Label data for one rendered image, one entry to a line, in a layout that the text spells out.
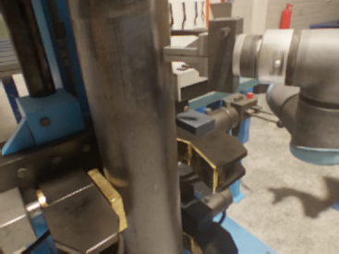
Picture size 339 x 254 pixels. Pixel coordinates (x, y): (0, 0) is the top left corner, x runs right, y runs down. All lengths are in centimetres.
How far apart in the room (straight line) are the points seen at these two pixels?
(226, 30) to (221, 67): 7
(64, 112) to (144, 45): 38
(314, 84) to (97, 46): 38
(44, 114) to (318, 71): 66
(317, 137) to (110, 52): 39
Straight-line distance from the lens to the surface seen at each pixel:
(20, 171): 76
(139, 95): 50
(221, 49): 44
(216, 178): 73
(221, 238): 113
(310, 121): 44
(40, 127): 77
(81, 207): 64
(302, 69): 41
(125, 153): 57
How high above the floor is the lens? 142
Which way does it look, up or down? 25 degrees down
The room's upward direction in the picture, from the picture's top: 4 degrees counter-clockwise
